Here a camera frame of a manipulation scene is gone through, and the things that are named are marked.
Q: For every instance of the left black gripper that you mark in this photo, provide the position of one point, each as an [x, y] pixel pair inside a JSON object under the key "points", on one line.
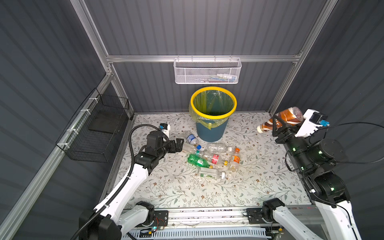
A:
{"points": [[178, 145]]}

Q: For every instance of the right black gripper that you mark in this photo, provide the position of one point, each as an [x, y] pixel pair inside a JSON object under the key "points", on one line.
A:
{"points": [[284, 130]]}

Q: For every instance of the brown coffee bottle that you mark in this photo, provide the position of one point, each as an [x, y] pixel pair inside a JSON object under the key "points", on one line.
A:
{"points": [[292, 116]]}

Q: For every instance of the green bottle yellow cap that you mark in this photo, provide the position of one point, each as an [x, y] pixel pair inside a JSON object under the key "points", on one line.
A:
{"points": [[198, 162]]}

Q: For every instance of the clear bottle white green label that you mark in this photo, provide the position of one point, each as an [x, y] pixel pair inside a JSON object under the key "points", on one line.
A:
{"points": [[214, 174]]}

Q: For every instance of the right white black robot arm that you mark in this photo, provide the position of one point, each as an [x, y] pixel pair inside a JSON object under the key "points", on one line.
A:
{"points": [[314, 165]]}

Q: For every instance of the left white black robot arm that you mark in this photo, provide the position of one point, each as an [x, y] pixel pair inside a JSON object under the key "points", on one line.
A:
{"points": [[108, 221]]}

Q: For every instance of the teal bin with yellow rim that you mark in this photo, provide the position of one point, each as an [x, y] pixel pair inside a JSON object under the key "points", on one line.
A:
{"points": [[213, 135]]}

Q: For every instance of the yellow plastic bin liner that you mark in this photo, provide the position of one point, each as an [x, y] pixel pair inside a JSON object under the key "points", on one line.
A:
{"points": [[212, 106]]}

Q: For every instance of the clear bottle blue label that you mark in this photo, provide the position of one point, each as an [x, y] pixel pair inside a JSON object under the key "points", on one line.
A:
{"points": [[191, 138]]}

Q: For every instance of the clear crumpled bottle white cap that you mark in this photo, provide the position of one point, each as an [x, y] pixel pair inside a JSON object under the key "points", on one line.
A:
{"points": [[219, 148]]}

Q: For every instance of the clear bottle pink label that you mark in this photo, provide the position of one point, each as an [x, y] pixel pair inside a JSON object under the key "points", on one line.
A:
{"points": [[218, 160]]}

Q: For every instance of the clear bottle orange label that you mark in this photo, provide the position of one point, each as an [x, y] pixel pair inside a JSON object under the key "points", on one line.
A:
{"points": [[235, 160]]}

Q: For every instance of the items in white basket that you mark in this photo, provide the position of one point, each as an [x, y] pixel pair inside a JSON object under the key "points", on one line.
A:
{"points": [[221, 78]]}

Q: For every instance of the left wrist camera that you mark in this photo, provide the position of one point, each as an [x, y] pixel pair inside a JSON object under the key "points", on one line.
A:
{"points": [[165, 128]]}

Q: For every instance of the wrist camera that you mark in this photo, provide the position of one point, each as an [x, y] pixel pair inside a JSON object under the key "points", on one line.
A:
{"points": [[165, 128], [313, 120]]}

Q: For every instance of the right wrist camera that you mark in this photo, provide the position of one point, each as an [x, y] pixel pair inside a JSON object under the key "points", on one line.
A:
{"points": [[313, 120]]}

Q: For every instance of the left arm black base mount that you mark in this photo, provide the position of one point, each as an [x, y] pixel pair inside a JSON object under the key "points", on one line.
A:
{"points": [[158, 219]]}

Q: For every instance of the aluminium rail at front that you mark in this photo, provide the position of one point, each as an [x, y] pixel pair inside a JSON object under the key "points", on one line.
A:
{"points": [[187, 217]]}

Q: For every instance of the white wire wall basket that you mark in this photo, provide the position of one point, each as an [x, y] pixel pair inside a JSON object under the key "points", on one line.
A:
{"points": [[190, 71]]}

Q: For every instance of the black wire wall basket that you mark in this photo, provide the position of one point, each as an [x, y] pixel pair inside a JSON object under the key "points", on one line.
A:
{"points": [[96, 135]]}

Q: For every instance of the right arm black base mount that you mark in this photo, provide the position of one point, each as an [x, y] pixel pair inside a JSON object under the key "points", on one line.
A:
{"points": [[259, 216]]}

